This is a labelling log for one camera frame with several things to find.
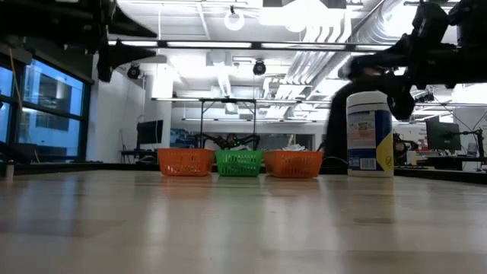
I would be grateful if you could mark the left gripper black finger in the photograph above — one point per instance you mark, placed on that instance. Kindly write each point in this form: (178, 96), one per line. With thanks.
(129, 28)
(129, 51)

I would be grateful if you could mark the orange plastic basket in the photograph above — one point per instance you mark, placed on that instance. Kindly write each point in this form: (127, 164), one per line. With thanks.
(293, 163)
(184, 161)

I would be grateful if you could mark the black background rig frame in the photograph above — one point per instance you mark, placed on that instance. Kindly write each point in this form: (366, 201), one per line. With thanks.
(201, 122)

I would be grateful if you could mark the black computer monitor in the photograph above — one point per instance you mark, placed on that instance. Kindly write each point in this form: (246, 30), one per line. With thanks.
(443, 133)
(150, 132)

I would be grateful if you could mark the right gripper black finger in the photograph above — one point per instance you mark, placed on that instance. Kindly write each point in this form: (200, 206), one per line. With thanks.
(388, 57)
(384, 74)

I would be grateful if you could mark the white wipes canister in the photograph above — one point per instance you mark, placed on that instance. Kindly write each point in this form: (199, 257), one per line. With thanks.
(369, 133)

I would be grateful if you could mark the black ceiling spotlight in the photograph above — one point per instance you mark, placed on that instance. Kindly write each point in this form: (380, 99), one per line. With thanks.
(134, 71)
(259, 67)
(426, 97)

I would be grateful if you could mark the green plastic basket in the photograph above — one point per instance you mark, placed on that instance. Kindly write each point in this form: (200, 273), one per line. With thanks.
(239, 163)

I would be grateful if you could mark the black background robot arm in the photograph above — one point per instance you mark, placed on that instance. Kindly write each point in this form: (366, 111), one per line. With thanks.
(403, 148)
(232, 141)

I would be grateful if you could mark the large room window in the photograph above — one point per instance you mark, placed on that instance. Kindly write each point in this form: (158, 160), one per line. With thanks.
(49, 114)

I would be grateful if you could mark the black aluminium rig frame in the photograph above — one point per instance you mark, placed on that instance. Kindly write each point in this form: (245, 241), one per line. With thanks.
(76, 167)

